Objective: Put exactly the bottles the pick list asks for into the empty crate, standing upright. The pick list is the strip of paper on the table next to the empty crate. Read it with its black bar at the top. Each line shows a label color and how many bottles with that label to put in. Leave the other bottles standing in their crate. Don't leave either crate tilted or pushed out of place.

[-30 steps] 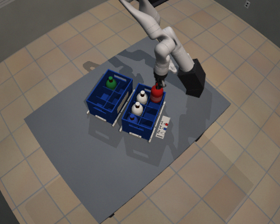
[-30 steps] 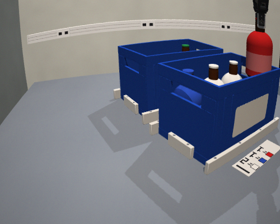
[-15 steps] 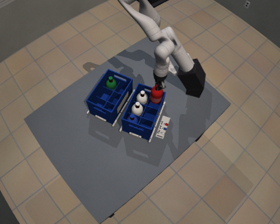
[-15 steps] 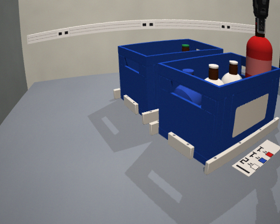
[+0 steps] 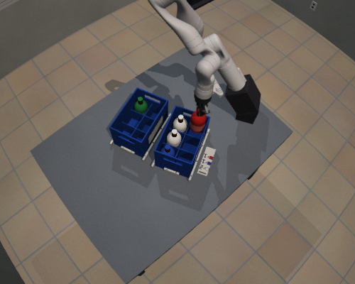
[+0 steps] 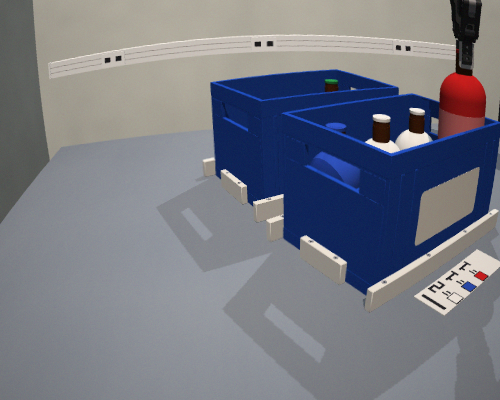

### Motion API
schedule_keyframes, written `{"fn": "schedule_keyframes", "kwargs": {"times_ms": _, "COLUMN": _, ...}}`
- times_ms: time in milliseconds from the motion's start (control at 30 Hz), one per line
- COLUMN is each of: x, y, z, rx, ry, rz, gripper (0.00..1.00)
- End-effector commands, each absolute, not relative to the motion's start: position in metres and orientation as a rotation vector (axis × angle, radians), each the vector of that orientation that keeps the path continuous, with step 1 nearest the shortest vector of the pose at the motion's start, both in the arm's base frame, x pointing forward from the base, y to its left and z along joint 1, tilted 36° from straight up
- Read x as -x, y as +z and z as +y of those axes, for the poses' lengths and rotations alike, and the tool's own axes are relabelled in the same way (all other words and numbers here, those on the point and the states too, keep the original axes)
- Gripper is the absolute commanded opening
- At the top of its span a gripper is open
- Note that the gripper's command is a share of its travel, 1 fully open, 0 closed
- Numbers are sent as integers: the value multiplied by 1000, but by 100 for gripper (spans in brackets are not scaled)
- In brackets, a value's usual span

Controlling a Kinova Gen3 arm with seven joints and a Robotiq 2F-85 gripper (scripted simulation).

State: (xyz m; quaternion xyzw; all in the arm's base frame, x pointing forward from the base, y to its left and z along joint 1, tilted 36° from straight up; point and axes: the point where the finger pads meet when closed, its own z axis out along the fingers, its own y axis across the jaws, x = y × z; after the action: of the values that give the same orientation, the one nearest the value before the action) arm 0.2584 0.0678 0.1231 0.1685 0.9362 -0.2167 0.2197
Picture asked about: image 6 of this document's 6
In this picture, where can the blue plastic crate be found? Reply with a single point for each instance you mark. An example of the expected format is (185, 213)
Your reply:
(408, 202)
(255, 155)

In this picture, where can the blue labelled bottle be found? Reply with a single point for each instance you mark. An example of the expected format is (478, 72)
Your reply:
(334, 167)

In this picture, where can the red bottle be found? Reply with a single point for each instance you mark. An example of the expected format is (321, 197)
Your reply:
(462, 102)

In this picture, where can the white paper pick list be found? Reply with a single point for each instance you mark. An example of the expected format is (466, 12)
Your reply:
(453, 287)

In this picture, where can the green bottle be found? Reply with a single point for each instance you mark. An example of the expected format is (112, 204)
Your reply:
(331, 85)

